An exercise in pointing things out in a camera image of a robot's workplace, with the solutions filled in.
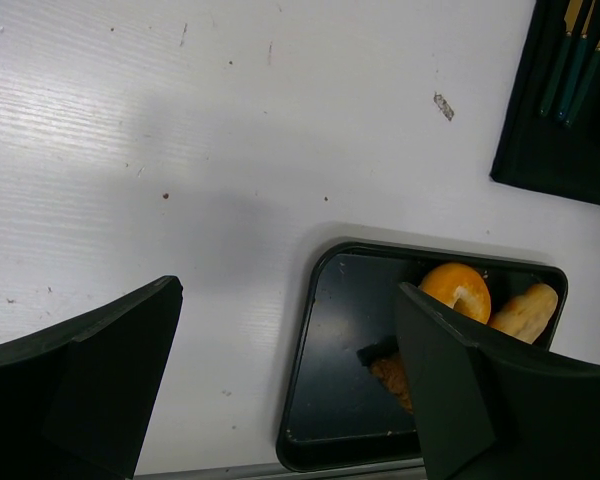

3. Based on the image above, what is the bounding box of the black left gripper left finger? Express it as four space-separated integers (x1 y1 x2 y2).
0 276 183 479

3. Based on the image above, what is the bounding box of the gold spoon teal handle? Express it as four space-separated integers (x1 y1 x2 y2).
556 1 596 122

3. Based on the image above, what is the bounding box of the black placemat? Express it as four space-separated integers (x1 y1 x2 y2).
490 1 600 205

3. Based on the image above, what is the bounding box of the gold knife teal handle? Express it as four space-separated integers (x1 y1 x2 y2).
539 0 583 117

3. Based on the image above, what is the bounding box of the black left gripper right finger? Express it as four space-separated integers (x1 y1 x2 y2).
395 283 600 479

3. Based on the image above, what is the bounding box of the brown chocolate croissant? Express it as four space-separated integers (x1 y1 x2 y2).
356 336 413 414

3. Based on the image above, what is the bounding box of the black rectangular tray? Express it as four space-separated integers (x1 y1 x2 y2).
276 241 568 472

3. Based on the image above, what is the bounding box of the long tan bread roll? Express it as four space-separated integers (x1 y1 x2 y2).
488 283 559 344

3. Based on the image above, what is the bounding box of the orange donut upper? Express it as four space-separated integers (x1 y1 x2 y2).
419 262 491 324

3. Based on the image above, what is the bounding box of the gold fork teal handle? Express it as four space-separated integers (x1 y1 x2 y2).
563 34 600 127

